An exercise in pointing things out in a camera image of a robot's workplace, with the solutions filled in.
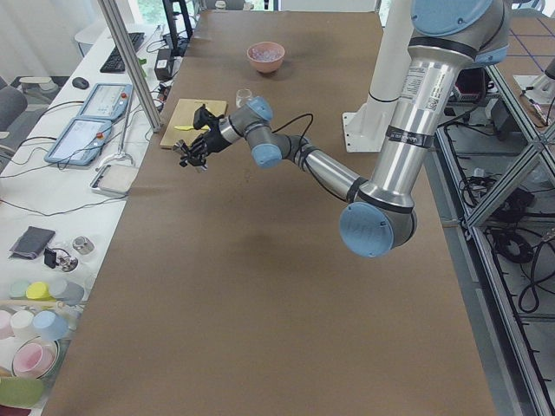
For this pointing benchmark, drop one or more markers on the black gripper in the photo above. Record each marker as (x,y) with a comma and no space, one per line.
(212,141)

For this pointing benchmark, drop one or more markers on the steel jigger cup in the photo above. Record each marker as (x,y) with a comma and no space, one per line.
(181,148)

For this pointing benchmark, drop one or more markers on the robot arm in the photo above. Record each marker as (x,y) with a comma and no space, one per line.
(425,46)

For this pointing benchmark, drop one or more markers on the clear wine glass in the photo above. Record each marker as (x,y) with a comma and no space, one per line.
(242,96)

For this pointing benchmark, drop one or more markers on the pile of clear ice cubes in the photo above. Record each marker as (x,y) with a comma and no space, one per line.
(265,53)

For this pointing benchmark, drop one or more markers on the bamboo cutting board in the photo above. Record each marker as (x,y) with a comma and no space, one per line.
(183,116)

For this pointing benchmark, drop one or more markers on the metal tray with cloth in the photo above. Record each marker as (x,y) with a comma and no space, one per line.
(114,180)

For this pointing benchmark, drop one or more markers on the black box with label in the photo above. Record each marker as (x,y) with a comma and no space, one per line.
(163,68)

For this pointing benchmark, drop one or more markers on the far blue teach pendant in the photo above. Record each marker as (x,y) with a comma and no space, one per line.
(106,101)

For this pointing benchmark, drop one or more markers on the blue teach pendant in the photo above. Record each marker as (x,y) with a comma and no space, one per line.
(106,101)
(80,142)

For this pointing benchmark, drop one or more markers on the near blue teach pendant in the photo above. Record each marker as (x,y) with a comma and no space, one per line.
(80,142)

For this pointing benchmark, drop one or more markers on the pink bowl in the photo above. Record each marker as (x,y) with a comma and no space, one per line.
(266,67)

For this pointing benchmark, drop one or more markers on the computer mouse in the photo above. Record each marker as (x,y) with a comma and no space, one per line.
(80,83)

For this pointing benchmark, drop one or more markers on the grey folded cloth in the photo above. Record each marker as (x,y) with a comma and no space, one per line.
(31,243)

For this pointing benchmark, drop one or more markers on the grey plastic cup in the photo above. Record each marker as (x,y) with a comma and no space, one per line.
(66,291)

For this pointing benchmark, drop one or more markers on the yellow plastic cup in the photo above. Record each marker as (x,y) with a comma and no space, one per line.
(38,291)

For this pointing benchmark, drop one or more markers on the mint green plastic cup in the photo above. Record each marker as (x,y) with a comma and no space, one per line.
(18,289)

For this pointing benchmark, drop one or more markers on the light blue plastic cup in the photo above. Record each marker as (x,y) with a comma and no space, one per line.
(50,326)

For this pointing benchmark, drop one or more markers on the white plastic cup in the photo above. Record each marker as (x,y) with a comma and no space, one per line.
(22,325)

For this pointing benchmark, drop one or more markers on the pink plastic cup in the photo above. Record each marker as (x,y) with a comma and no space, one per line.
(34,359)

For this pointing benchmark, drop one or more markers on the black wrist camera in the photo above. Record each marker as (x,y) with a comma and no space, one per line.
(203,117)

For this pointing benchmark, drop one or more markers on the aluminium frame post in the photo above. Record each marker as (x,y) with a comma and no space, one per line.
(123,43)

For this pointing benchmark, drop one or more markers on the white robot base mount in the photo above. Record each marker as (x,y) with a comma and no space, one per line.
(364,131)

